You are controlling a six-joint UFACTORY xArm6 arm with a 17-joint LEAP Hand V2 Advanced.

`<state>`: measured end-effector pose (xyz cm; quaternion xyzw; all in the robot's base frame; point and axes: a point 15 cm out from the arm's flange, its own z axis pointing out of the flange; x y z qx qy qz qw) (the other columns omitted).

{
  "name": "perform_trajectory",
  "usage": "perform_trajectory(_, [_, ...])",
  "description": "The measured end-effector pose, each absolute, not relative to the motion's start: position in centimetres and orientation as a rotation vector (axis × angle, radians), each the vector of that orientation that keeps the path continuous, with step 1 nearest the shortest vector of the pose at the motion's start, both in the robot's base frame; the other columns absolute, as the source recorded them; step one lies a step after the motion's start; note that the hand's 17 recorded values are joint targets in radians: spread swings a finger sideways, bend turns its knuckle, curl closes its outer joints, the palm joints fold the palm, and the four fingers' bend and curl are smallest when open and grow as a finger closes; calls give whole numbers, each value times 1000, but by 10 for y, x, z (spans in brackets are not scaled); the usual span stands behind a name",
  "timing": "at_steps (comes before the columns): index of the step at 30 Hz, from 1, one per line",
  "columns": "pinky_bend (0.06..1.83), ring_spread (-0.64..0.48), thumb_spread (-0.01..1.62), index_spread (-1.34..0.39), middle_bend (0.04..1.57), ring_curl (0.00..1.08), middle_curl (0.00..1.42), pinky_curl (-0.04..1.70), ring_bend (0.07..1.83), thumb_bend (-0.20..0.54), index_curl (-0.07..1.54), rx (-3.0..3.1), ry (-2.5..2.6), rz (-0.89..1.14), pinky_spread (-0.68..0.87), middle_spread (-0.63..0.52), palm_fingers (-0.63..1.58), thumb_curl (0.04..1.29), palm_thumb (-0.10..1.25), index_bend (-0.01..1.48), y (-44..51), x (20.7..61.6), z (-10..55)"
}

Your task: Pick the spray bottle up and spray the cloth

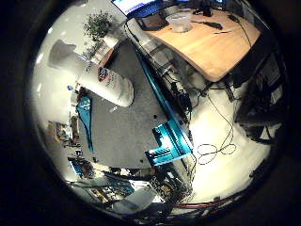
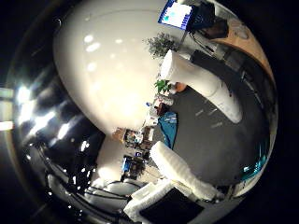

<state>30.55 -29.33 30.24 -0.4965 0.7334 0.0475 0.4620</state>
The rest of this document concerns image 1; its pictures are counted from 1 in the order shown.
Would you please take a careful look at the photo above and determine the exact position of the white disinfecting mist spray bottle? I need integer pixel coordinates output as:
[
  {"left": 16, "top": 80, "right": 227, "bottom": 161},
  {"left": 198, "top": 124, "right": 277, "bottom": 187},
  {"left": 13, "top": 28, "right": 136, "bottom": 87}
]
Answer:
[{"left": 47, "top": 39, "right": 135, "bottom": 108}]

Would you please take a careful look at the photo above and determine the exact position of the wooden desk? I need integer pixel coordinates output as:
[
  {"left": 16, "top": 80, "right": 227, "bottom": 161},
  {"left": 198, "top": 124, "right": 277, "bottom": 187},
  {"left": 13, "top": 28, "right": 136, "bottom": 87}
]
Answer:
[{"left": 146, "top": 8, "right": 261, "bottom": 83}]

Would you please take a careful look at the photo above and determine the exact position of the electronics board cluster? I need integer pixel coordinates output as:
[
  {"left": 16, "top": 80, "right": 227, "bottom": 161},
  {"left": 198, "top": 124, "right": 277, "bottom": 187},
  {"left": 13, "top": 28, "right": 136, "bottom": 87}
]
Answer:
[{"left": 46, "top": 114, "right": 81, "bottom": 149}]

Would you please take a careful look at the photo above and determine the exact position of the clear plastic container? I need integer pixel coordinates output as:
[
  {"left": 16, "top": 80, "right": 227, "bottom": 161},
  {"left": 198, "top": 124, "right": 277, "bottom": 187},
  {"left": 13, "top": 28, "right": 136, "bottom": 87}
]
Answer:
[{"left": 165, "top": 11, "right": 193, "bottom": 34}]

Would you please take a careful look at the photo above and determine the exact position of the green potted plant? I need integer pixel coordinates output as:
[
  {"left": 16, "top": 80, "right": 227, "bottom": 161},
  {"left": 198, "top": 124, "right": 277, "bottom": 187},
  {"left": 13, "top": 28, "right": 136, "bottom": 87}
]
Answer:
[{"left": 82, "top": 9, "right": 122, "bottom": 53}]

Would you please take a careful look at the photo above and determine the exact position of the flat black desk item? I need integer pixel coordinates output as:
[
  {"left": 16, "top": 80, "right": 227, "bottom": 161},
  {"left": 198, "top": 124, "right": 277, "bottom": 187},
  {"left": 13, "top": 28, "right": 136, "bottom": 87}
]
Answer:
[{"left": 191, "top": 20, "right": 224, "bottom": 31}]

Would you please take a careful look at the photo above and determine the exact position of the computer monitor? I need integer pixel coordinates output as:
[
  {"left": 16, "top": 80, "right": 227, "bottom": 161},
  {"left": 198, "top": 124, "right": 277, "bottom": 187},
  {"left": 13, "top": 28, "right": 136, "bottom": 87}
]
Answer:
[{"left": 110, "top": 0, "right": 166, "bottom": 19}]

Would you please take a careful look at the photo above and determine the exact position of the black office chair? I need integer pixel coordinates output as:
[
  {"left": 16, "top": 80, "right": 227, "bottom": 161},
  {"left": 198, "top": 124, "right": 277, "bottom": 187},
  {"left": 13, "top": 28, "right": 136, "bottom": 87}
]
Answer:
[{"left": 233, "top": 51, "right": 287, "bottom": 146}]

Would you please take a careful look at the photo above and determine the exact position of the blue aluminium table frame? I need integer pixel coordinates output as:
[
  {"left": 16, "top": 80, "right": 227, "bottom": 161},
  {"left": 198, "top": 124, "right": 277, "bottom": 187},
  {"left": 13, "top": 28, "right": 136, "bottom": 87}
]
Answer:
[{"left": 135, "top": 51, "right": 195, "bottom": 168}]

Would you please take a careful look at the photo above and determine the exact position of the black looped floor cable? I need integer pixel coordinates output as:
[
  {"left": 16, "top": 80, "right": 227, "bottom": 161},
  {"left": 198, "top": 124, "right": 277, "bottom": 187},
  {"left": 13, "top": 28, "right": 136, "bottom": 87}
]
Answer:
[{"left": 195, "top": 92, "right": 238, "bottom": 167}]

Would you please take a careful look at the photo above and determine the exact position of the thin black desk cable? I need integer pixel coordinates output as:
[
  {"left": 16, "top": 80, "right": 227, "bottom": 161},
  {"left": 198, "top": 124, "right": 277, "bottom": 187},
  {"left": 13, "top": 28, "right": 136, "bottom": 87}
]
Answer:
[{"left": 227, "top": 13, "right": 254, "bottom": 49}]

